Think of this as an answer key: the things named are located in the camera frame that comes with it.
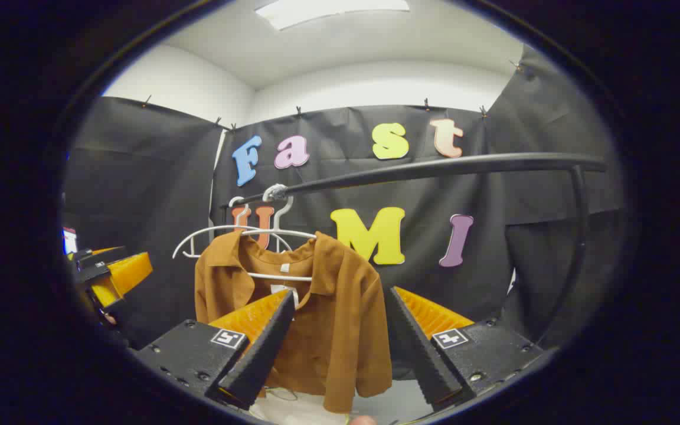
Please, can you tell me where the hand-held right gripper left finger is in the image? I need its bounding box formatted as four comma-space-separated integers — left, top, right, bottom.
133, 288, 296, 411

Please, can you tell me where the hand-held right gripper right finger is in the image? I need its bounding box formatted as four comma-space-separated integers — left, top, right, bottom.
388, 286, 556, 412

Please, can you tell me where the white laundry hamper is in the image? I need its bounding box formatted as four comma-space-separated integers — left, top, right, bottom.
246, 387, 355, 425

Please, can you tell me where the brown shirt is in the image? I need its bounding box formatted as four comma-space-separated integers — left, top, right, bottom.
194, 230, 393, 414

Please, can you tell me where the black metal clothes rack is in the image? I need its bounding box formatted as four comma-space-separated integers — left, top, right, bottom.
222, 152, 607, 349

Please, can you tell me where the black backdrop cloth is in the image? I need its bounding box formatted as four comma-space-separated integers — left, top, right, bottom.
63, 44, 627, 378

